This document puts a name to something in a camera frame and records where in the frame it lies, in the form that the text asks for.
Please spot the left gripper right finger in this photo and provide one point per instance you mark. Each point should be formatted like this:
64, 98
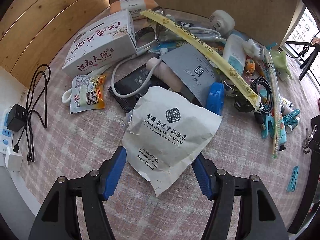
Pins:
259, 217

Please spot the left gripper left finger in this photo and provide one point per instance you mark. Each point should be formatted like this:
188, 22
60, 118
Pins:
58, 217

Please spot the light blue plastic clip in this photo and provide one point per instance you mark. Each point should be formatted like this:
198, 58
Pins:
293, 180

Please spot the white shower cap packet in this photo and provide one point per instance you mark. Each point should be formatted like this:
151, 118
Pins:
165, 135

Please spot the white orange snack packet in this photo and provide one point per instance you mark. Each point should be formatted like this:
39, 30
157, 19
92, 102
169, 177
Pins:
87, 93

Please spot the white usb charger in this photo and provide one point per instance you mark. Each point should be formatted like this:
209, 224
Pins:
13, 159

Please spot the pink plaid tablecloth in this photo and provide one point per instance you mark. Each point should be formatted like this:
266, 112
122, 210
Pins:
74, 144

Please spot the fruit pattern tube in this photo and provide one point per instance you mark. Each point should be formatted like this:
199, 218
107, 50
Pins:
266, 123

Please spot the silver metal clamp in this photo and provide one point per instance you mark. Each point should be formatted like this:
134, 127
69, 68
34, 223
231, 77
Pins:
306, 142

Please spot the white power strip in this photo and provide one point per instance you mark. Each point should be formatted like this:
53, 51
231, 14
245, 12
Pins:
5, 133

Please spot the teal plastic clip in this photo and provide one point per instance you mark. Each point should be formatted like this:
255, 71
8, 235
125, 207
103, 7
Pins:
290, 121

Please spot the black charger adapter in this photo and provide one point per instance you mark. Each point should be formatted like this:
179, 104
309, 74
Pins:
16, 118

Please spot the yellow chopstick sleeve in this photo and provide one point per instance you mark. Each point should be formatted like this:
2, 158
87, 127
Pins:
209, 53

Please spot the wrapped chopsticks clear sleeve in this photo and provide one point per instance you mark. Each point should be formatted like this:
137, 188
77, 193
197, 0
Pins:
276, 103

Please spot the black flat packet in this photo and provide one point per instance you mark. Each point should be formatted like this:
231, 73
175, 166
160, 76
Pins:
132, 82

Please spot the green sponge cloth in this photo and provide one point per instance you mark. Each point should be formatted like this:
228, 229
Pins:
280, 63

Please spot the grey hotel sachet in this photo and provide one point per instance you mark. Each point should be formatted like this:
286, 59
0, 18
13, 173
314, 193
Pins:
193, 69

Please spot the pink cosmetic tube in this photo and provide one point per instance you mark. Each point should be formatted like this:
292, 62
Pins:
165, 74

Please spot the white floral carton box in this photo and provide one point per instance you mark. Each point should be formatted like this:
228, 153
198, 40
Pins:
106, 41

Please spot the white tissue pack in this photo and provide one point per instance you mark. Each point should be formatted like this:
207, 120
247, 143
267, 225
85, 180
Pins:
133, 6

